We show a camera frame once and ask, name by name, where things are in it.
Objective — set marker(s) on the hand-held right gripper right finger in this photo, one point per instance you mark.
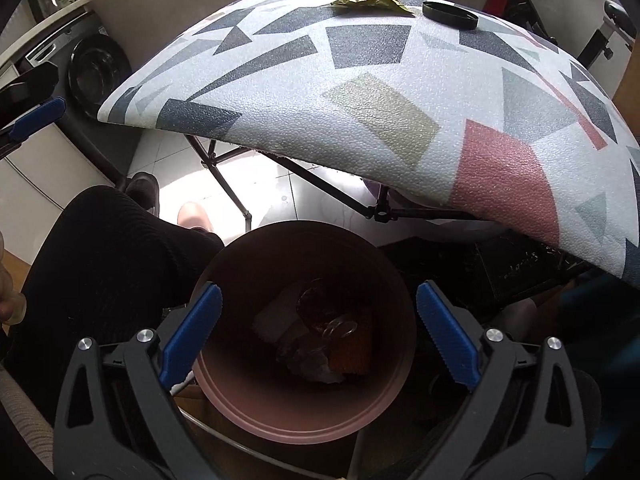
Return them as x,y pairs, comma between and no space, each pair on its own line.
447,335

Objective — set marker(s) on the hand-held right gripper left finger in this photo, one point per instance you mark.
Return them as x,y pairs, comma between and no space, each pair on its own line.
192,335

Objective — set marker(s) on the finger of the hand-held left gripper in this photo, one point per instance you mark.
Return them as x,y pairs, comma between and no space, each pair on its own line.
25,91
37,119

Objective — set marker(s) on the pink round trash bin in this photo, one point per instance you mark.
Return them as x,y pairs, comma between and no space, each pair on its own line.
235,285

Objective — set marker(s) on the pink plastic blister package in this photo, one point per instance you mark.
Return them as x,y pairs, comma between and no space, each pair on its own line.
352,355

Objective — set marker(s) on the white paper wrapper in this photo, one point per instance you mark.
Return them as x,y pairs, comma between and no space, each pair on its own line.
312,367

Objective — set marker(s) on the gold foil wrapper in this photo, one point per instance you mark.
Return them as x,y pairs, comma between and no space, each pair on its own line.
370,2

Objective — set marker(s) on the person's left hand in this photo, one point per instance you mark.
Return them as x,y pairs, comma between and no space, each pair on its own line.
10,305

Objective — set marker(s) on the front-load washing machine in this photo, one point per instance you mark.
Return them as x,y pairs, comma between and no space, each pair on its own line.
95,75

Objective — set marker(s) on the dark box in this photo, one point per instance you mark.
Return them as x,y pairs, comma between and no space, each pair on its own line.
530,272

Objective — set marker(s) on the person's leg in black pants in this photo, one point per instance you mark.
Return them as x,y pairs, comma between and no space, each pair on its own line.
100,270

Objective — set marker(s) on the dark slipper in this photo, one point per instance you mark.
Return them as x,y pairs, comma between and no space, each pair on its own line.
142,190

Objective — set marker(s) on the beige ribbed cushion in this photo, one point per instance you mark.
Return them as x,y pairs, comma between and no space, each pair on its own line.
22,420

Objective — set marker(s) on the geometric patterned tablecloth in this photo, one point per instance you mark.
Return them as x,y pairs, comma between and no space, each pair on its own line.
375,110

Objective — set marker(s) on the black round lid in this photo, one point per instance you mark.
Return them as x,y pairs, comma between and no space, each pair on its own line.
450,16

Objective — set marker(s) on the black exercise machine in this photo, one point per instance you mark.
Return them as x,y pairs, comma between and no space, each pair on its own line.
617,17

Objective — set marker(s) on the black folding table frame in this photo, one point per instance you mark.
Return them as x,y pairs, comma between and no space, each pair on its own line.
382,212

